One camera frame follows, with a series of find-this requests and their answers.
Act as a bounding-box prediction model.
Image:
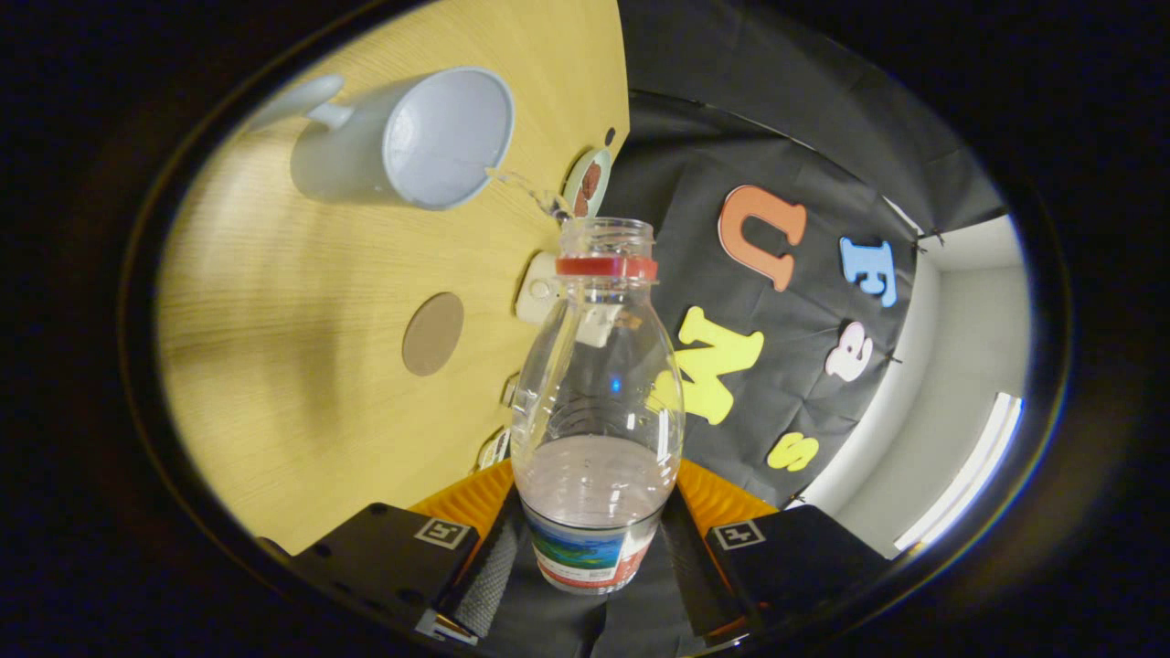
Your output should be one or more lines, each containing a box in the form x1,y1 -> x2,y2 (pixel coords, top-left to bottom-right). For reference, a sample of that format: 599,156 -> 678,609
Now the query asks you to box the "clear plastic juice bottle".
509,217 -> 686,597

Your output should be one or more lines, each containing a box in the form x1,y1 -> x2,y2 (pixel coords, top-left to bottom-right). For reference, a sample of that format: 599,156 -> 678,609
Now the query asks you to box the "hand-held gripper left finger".
259,459 -> 529,645

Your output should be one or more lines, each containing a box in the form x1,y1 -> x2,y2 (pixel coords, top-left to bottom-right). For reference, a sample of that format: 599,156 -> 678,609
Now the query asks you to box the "white cup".
247,66 -> 516,211

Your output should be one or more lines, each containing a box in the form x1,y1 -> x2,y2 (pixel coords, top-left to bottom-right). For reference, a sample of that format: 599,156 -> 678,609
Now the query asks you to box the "white toaster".
515,251 -> 564,326

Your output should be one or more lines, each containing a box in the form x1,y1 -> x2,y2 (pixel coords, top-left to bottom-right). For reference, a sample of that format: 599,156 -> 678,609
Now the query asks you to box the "wooden table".
155,0 -> 632,557

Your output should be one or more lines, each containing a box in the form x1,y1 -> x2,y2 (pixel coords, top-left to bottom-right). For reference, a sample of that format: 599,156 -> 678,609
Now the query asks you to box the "long ceiling light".
894,393 -> 1023,552

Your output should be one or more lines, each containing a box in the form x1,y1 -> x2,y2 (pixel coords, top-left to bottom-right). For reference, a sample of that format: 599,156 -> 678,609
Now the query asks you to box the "pale green plate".
562,148 -> 612,218

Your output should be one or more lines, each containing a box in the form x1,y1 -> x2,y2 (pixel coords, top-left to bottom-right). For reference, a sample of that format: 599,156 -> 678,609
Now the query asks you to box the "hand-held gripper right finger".
663,458 -> 892,642

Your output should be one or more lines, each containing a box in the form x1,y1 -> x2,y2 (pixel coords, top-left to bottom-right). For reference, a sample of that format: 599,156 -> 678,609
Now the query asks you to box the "round brown coaster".
402,292 -> 465,377

